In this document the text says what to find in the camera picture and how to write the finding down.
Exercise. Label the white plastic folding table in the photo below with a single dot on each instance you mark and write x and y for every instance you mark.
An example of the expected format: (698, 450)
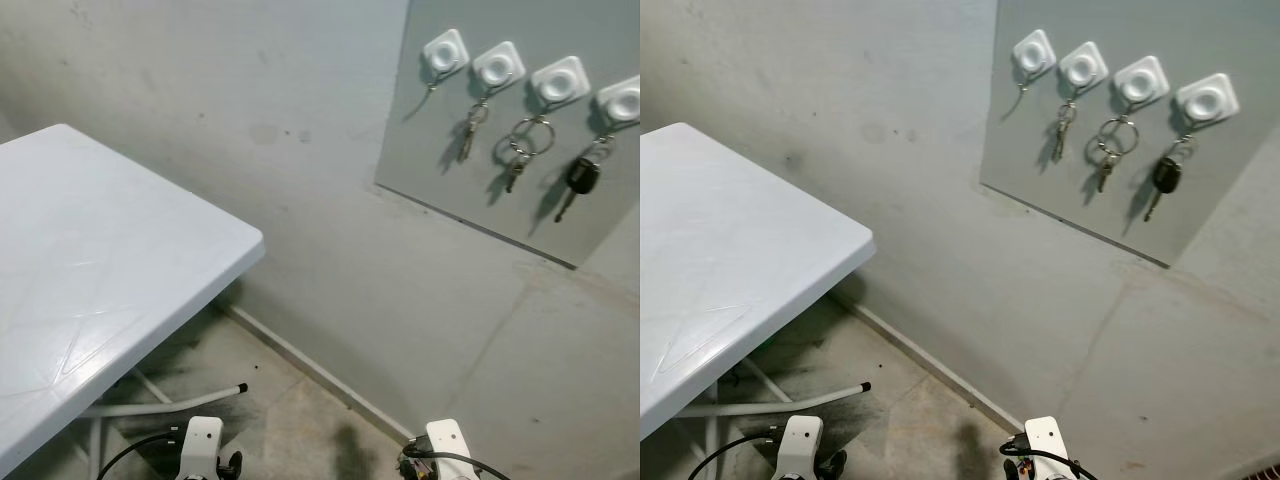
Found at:
(740, 250)
(100, 250)

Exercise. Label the key bunch with large rings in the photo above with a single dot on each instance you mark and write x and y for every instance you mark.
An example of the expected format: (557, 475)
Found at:
(1105, 172)
(515, 175)

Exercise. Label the black headed car key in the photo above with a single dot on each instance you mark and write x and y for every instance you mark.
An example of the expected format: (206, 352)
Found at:
(1165, 175)
(582, 177)

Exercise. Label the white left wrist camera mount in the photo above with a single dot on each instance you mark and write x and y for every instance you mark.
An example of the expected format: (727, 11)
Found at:
(800, 445)
(200, 445)

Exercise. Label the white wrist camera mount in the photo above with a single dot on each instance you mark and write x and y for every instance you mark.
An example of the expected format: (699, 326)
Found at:
(800, 445)
(1045, 445)
(450, 445)
(200, 445)

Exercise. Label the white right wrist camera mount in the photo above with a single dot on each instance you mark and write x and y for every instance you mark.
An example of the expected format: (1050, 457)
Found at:
(1045, 445)
(450, 445)

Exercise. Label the white metal table leg frame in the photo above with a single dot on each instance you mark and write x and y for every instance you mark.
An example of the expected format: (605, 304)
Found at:
(800, 401)
(170, 404)

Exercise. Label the white square wall hook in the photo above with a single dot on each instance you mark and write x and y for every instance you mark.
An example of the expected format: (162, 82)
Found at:
(1033, 52)
(1206, 100)
(558, 80)
(445, 52)
(622, 100)
(498, 66)
(1082, 66)
(1140, 82)

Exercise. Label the grey wall board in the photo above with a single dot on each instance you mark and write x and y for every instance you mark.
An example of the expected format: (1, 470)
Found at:
(560, 25)
(1150, 25)

